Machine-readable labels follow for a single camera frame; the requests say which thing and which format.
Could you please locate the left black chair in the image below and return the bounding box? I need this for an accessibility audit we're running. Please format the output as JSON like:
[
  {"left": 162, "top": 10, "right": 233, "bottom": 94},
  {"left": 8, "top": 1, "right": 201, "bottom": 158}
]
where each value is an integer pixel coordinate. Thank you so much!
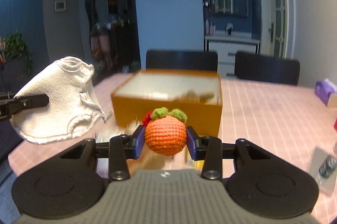
[{"left": 145, "top": 50, "right": 218, "bottom": 72}]

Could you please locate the smartphone on table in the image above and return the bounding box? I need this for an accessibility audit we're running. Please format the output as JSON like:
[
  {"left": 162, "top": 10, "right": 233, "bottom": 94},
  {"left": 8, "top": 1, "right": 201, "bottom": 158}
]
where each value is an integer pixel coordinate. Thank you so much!
[{"left": 307, "top": 147, "right": 336, "bottom": 196}]

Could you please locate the round cream knitted mat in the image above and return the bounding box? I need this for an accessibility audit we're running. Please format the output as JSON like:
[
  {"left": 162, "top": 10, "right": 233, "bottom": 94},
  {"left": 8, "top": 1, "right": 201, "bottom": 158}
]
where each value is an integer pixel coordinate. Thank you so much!
[{"left": 10, "top": 56, "right": 111, "bottom": 145}]

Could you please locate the orange crochet fruit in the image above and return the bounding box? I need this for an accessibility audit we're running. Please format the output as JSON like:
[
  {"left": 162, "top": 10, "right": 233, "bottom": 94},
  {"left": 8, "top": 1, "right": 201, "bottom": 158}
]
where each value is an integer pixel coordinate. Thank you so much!
[{"left": 142, "top": 107, "right": 187, "bottom": 157}]

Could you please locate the white sink cabinet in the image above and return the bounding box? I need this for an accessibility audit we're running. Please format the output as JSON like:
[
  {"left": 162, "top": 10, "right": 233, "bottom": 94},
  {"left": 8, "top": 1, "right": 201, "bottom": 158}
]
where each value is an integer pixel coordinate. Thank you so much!
[{"left": 204, "top": 35, "right": 260, "bottom": 78}]

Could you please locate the white glass-panel door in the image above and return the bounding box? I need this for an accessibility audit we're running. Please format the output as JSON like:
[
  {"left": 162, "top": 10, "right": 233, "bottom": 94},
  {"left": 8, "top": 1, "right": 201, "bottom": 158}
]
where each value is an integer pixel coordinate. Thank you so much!
[{"left": 261, "top": 0, "right": 295, "bottom": 58}]

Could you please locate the right black chair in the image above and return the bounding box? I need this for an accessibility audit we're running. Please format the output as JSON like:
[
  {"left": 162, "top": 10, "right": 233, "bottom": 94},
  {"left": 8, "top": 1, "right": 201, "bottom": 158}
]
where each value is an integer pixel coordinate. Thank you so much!
[{"left": 234, "top": 51, "right": 300, "bottom": 86}]

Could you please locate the green potted plant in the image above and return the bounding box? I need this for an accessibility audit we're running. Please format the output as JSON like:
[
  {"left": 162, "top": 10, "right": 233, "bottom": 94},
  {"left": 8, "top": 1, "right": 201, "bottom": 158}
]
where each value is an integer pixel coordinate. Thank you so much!
[{"left": 1, "top": 30, "right": 33, "bottom": 73}]

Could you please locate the black chair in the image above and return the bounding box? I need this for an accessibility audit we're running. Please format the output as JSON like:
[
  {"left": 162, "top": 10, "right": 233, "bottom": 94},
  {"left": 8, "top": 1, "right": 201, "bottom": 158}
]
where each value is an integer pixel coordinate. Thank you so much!
[
  {"left": 234, "top": 51, "right": 300, "bottom": 86},
  {"left": 145, "top": 50, "right": 218, "bottom": 72}
]

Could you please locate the orange cardboard box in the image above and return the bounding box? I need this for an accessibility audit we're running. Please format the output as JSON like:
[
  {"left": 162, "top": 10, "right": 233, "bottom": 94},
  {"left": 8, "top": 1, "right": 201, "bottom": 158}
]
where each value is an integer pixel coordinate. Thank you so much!
[{"left": 111, "top": 69, "right": 223, "bottom": 137}]

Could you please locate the small framed picture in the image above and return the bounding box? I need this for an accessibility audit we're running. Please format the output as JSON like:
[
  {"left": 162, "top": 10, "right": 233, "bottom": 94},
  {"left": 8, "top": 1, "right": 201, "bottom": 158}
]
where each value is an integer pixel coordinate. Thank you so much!
[{"left": 54, "top": 0, "right": 67, "bottom": 13}]

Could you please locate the purple tissue pack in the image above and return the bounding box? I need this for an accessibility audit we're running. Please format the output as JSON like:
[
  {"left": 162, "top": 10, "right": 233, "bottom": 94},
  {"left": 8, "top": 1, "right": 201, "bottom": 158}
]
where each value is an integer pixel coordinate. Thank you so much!
[{"left": 314, "top": 78, "right": 337, "bottom": 108}]

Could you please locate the dark cluttered shelf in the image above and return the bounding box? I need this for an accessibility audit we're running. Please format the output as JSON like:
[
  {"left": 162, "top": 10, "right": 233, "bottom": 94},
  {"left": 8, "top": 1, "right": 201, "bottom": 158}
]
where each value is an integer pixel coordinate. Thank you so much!
[{"left": 84, "top": 0, "right": 140, "bottom": 77}]

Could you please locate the pink checkered tablecloth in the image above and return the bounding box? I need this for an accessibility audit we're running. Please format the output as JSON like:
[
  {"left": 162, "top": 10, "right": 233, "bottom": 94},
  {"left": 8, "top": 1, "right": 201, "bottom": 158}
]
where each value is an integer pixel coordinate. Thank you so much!
[{"left": 8, "top": 74, "right": 336, "bottom": 223}]

